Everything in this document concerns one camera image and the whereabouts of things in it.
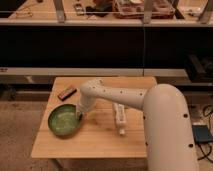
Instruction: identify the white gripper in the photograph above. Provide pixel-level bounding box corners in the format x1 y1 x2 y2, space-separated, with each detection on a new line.
77 99 94 120

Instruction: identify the green ceramic bowl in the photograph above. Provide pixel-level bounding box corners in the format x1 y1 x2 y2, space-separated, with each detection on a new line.
48 104 81 136

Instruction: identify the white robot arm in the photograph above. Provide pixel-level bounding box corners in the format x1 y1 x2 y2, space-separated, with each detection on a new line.
77 79 199 171

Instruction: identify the brown chocolate bar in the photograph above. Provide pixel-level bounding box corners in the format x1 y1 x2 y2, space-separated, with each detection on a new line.
58 86 77 101

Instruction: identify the wooden table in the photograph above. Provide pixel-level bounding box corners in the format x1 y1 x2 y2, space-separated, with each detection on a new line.
30 76 158 171

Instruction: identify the tray of items on shelf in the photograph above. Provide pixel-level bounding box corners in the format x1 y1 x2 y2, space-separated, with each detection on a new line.
113 0 175 19

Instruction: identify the blue box on floor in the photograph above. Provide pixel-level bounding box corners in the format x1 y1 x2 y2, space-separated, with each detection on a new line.
192 125 213 143

